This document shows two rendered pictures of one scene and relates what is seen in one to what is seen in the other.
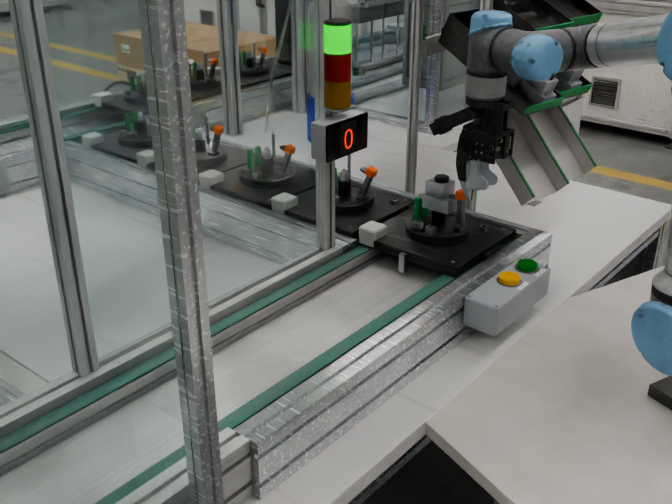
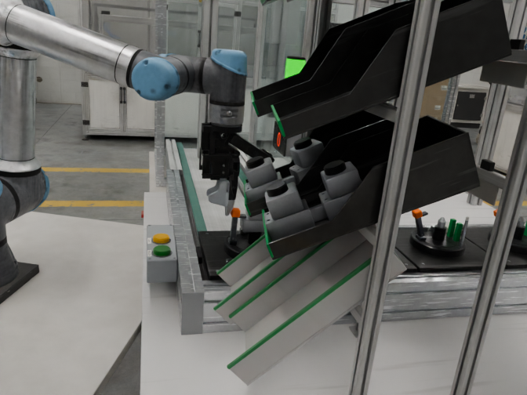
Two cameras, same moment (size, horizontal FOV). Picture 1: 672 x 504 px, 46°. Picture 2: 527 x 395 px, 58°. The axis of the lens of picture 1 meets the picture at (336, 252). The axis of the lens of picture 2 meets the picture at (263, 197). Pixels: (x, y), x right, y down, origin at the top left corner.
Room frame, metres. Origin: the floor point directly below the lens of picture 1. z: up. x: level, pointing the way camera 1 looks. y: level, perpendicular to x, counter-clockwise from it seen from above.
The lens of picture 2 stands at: (2.14, -1.06, 1.46)
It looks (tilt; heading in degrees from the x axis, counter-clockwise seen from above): 19 degrees down; 126
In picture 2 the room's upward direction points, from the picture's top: 5 degrees clockwise
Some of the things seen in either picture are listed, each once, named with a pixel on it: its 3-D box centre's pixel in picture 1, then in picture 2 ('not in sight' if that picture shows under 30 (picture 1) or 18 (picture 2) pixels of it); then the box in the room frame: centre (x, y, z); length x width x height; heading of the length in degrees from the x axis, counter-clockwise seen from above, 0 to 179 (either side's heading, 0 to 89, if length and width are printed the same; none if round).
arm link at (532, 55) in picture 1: (533, 53); (179, 74); (1.38, -0.34, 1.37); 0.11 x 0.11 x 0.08; 28
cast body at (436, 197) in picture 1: (436, 191); (259, 215); (1.52, -0.21, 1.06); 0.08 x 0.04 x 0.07; 50
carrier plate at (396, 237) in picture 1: (437, 235); (252, 253); (1.52, -0.21, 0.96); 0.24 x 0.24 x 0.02; 50
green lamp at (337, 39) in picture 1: (337, 38); (295, 69); (1.45, 0.00, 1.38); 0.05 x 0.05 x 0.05
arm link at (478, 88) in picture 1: (486, 85); (227, 114); (1.47, -0.28, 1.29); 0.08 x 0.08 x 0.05
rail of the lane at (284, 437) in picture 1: (423, 331); (181, 227); (1.21, -0.16, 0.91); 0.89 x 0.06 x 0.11; 140
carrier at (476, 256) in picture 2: not in sight; (440, 230); (1.84, 0.17, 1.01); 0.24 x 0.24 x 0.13; 50
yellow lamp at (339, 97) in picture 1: (337, 92); not in sight; (1.45, 0.00, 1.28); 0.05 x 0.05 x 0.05
